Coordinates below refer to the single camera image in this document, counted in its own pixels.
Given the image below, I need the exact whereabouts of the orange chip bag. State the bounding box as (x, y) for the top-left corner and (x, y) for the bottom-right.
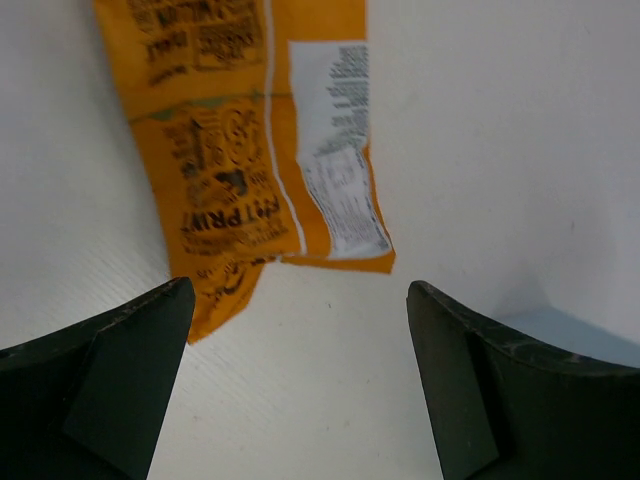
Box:
(94, 1), (395, 342)

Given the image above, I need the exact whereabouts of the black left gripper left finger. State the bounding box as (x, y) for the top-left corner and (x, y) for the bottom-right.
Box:
(1, 278), (195, 479)

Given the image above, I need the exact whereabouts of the light blue paper bag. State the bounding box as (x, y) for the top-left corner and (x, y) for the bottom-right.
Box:
(497, 307), (640, 368)

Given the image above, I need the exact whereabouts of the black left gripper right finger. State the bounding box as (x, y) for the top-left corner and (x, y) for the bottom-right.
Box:
(406, 281), (639, 479)

